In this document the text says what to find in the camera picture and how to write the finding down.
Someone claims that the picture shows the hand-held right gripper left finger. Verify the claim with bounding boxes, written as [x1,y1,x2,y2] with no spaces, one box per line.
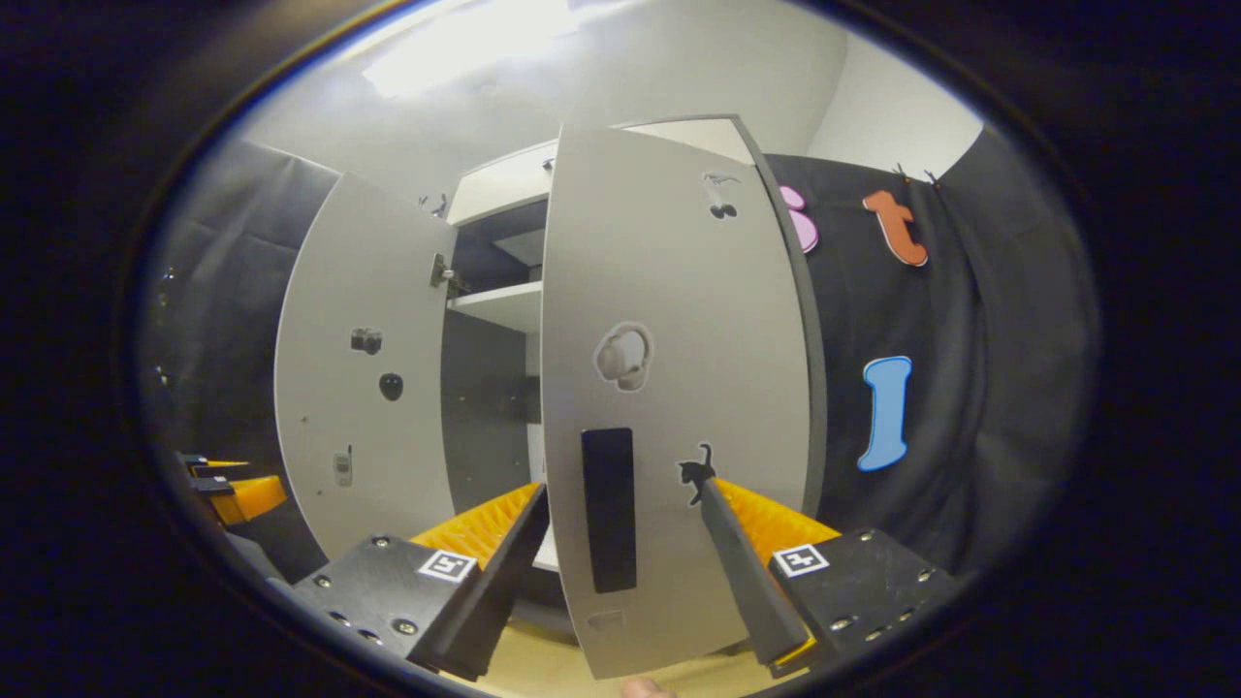
[291,482,551,682]

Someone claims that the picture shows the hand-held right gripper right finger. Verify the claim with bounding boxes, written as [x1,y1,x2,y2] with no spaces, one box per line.
[698,476,971,680]

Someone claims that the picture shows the white and grey cabinet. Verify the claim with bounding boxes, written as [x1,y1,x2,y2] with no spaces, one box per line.
[441,116,769,641]

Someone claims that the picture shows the white cabinet door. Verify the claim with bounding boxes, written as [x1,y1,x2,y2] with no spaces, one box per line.
[273,172,458,562]
[540,114,831,681]

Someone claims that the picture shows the white cabinet shelf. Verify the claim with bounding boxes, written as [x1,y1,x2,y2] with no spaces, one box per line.
[447,280,545,334]

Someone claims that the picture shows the white cabinet drawer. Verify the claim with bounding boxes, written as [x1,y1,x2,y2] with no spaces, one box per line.
[446,141,559,227]

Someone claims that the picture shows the black backdrop cloth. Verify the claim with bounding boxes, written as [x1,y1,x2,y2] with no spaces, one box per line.
[764,126,1102,580]
[141,136,342,585]

